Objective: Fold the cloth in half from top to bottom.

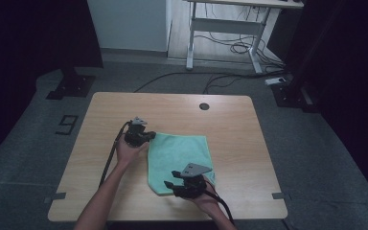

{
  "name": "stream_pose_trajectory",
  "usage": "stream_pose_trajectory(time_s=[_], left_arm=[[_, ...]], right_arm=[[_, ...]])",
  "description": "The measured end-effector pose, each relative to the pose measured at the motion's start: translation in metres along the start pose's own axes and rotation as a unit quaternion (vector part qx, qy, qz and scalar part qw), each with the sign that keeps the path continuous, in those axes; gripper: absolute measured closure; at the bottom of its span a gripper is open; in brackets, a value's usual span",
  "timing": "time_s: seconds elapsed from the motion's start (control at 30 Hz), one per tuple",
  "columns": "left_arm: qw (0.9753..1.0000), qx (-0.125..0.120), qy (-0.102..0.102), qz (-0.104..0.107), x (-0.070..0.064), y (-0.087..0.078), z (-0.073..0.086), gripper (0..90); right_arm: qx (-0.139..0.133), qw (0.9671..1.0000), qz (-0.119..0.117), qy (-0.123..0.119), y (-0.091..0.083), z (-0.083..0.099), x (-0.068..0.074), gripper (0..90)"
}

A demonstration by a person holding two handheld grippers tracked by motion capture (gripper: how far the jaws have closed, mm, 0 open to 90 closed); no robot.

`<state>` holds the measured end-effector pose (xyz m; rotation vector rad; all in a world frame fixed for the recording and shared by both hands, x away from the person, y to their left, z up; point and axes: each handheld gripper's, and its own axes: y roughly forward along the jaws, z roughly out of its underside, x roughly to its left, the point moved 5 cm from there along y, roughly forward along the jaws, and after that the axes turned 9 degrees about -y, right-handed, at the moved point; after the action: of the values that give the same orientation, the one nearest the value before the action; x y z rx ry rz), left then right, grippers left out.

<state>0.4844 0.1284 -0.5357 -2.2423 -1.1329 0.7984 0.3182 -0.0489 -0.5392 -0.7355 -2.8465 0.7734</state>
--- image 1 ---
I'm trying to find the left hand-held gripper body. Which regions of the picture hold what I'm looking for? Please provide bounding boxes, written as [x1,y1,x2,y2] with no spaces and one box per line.
[123,116,150,149]

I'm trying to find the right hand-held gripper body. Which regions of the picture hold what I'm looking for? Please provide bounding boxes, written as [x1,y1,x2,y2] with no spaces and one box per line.
[172,162,214,199]

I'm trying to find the mint green towel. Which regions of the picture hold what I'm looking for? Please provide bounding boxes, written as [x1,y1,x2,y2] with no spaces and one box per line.
[147,131,217,196]

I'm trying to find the person's right hand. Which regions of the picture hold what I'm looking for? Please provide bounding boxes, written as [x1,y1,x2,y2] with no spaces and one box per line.
[185,182,222,216]

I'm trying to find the person's left hand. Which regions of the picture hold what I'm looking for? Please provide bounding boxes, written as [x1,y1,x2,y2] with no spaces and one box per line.
[115,136,150,170]

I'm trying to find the black tape floor mark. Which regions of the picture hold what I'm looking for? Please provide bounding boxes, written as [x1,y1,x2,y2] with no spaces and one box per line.
[55,114,80,136]

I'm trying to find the black stand base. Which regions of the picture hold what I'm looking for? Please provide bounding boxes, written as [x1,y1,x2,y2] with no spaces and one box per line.
[46,66,96,101]
[271,78,320,113]

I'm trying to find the grey tape piece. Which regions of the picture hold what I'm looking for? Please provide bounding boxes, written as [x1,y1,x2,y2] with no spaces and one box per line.
[271,192,291,201]
[43,192,67,205]

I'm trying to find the white cabinet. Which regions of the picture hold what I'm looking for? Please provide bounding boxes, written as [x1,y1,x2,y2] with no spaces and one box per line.
[86,0,173,53]

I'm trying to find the dark curtain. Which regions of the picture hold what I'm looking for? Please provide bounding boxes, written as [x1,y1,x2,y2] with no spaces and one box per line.
[284,0,368,209]
[0,0,104,169]

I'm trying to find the white power strip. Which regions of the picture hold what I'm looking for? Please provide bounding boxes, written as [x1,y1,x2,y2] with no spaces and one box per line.
[264,77,287,86]

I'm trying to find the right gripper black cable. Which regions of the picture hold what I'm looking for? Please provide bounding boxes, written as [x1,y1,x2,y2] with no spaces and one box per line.
[203,179,236,225]

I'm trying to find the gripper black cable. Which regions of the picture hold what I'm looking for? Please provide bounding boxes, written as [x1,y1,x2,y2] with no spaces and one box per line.
[98,121,132,188]
[203,179,236,225]

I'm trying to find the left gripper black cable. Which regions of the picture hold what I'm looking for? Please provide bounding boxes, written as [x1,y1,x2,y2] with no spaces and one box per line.
[98,121,132,188]

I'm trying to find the long black floor cable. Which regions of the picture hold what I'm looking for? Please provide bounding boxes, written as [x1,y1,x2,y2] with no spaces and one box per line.
[133,70,287,94]

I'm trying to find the tangled black cables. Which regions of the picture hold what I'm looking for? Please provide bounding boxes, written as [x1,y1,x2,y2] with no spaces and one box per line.
[194,3,286,70]

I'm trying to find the white metal desk frame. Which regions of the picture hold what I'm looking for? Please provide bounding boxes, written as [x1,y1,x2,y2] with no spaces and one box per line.
[182,0,305,75]

